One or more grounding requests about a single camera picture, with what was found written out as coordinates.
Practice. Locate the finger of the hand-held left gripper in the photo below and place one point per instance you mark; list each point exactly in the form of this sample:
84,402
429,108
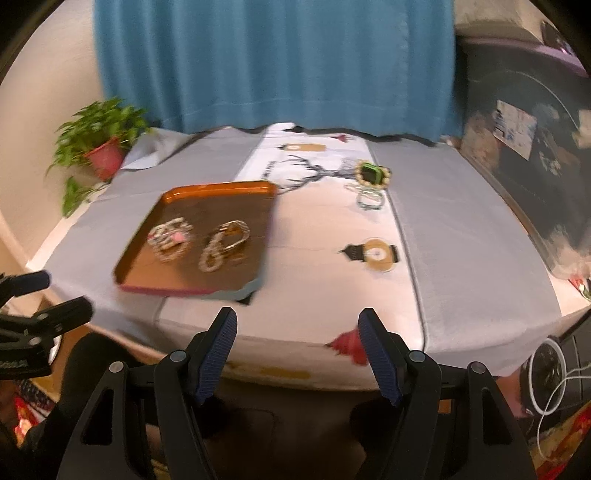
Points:
27,282
69,314

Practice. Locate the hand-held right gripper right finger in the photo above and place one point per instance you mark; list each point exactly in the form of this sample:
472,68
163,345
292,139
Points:
376,355

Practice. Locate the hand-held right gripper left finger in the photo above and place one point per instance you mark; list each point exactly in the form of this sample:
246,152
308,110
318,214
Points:
214,360

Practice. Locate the orange metal tray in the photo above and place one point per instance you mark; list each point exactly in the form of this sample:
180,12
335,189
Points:
231,277

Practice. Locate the metal bangle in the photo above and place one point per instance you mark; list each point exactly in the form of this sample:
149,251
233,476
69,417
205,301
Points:
244,233

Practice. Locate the grey tablecloth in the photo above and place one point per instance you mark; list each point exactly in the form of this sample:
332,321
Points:
461,240

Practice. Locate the potted green plant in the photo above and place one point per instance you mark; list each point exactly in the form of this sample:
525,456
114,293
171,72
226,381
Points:
104,143

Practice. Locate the green watch with beige beads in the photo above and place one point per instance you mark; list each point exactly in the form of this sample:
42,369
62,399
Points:
358,175

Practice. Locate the green square watch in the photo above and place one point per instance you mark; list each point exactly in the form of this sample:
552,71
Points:
368,174

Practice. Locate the translucent plastic storage box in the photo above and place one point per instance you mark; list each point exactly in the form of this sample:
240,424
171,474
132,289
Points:
531,198

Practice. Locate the white label sticker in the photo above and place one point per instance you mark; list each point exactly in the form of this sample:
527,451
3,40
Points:
515,129

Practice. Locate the blue curtain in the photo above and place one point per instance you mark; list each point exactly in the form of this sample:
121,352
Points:
277,60

